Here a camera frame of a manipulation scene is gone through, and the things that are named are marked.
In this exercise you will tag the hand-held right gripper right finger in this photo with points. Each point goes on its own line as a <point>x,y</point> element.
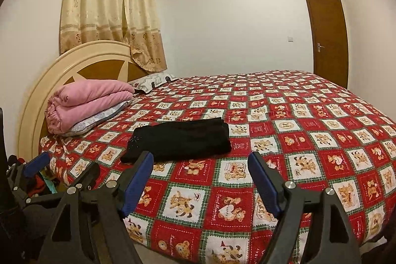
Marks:
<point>263,183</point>

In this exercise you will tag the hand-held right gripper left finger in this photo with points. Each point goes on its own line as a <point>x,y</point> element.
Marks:
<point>136,186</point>

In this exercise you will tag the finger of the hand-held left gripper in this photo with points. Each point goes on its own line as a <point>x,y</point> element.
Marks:
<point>35,165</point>
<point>88,173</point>

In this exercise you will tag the black pants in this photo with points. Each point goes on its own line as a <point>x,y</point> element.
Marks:
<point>185,140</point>

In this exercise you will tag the colourful clothes pile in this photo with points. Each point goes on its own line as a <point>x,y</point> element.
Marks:
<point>40,182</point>

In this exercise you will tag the pale blue floral pillow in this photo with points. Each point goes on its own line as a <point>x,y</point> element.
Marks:
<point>92,120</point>

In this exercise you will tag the red printed bear blanket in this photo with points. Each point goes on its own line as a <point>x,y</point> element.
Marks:
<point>309,134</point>

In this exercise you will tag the cream wooden bed headboard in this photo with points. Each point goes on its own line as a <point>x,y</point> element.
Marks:
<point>34,91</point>

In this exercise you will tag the folded pink blanket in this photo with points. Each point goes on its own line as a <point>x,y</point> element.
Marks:
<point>83,97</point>

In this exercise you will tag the white grey patterned pillow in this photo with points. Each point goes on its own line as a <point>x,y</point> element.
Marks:
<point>154,81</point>

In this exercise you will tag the brown wooden door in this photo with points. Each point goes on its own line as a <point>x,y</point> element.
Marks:
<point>328,35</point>

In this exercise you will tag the cream patterned curtain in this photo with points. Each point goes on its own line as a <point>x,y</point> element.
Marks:
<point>102,4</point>

